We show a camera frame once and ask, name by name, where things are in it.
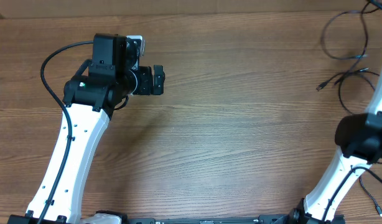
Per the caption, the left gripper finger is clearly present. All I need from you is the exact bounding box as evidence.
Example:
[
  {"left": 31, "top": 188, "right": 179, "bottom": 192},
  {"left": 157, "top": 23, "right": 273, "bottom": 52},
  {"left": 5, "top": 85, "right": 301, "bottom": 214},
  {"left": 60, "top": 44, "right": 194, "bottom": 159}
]
[
  {"left": 152, "top": 79, "right": 164, "bottom": 95},
  {"left": 154, "top": 65, "right": 165, "bottom": 80}
]

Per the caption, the short black usb cable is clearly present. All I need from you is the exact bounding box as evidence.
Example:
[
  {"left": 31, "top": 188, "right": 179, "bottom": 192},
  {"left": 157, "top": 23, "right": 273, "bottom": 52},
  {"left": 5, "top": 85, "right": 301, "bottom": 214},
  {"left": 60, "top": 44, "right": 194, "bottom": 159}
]
[{"left": 315, "top": 67, "right": 380, "bottom": 115}]

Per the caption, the long black usb cable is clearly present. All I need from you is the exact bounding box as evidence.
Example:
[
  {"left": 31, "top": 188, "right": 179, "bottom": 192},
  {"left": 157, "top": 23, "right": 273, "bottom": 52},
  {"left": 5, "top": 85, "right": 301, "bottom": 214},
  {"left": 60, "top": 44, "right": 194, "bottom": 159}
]
[{"left": 320, "top": 2, "right": 380, "bottom": 61}]

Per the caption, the black cable white plug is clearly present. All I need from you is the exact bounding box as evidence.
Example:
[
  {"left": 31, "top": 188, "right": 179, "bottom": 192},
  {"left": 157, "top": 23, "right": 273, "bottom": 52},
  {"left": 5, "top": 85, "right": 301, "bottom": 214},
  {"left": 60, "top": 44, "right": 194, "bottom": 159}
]
[{"left": 358, "top": 177, "right": 382, "bottom": 217}]

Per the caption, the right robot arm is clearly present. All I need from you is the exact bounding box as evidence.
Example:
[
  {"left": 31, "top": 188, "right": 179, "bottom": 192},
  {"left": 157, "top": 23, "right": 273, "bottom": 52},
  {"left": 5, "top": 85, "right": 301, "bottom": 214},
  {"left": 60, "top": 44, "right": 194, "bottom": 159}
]
[{"left": 277, "top": 69, "right": 382, "bottom": 223}]

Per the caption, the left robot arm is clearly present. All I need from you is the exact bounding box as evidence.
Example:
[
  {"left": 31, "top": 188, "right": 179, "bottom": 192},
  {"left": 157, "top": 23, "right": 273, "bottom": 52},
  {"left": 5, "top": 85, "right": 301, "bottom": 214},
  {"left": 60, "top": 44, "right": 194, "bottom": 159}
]
[{"left": 7, "top": 34, "right": 165, "bottom": 224}]

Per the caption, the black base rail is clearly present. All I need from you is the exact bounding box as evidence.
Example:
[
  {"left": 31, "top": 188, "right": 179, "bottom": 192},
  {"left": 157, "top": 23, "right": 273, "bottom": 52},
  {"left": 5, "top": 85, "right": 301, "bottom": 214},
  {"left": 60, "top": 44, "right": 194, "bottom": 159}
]
[{"left": 82, "top": 210, "right": 346, "bottom": 224}]

